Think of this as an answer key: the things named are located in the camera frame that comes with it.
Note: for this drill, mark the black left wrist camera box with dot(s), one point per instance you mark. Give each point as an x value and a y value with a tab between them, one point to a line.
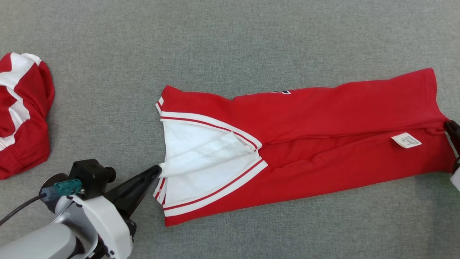
88	172

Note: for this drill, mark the red garment broad white stripe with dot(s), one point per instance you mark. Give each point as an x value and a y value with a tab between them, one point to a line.
32	118

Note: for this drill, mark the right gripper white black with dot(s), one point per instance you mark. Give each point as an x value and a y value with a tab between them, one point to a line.
457	178

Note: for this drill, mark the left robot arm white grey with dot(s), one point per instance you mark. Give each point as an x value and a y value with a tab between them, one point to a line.
32	241

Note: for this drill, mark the red garment thin-striped white trim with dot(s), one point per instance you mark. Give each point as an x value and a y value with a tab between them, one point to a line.
323	162

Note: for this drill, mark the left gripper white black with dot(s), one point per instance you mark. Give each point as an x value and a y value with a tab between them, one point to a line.
107	226

